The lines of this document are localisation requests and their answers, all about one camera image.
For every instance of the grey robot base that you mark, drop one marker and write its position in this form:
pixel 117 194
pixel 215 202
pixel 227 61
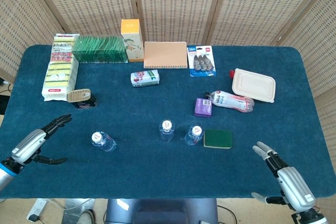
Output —
pixel 157 211

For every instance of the white power strip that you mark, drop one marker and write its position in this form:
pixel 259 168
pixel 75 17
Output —
pixel 38 207

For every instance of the orange spiral notebook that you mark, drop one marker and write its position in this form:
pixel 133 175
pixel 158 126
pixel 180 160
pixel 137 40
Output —
pixel 165 54

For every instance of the yellow sponge multipack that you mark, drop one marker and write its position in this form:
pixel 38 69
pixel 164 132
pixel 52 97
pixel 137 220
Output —
pixel 59 77

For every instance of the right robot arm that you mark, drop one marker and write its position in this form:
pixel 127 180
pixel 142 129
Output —
pixel 312 217

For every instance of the grey shoe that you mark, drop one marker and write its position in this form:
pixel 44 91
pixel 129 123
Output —
pixel 86 216

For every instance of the clear water bottle white cap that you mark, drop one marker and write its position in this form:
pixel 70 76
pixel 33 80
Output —
pixel 196 130
pixel 166 125
pixel 97 137

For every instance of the clear box green sachets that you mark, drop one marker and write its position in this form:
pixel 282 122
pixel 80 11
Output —
pixel 99 49

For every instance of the blue table cloth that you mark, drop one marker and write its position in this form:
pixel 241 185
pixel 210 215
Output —
pixel 131 176

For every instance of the woven wooden folding screen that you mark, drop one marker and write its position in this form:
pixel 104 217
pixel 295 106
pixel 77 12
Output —
pixel 178 3

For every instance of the tall orange fruit-print carton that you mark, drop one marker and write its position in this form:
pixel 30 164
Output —
pixel 132 43

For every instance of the blue correction tape blister pack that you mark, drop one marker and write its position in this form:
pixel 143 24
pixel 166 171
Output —
pixel 200 61

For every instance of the purple drink carton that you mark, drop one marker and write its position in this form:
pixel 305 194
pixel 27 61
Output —
pixel 203 107

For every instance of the green yellow scrub sponge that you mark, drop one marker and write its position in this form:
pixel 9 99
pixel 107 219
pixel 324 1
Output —
pixel 218 138

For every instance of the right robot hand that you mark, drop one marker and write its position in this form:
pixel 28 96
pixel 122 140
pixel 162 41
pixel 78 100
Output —
pixel 296 187

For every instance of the white green small packet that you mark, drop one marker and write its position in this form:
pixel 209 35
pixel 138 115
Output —
pixel 144 78

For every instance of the beige lidded food container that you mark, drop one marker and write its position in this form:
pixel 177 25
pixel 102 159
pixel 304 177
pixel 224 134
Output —
pixel 253 85

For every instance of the small red object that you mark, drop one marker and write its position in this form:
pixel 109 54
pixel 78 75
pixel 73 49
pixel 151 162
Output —
pixel 232 73

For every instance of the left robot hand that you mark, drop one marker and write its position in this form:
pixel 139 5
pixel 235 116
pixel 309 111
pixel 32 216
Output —
pixel 29 144

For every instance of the pink white refill pouch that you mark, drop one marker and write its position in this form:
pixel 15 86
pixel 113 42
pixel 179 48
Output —
pixel 231 100

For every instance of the black tin gold lid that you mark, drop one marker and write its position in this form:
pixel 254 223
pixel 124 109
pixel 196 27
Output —
pixel 78 95

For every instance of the silver metal floor plate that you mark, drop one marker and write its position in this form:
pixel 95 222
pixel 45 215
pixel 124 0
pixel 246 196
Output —
pixel 72 208

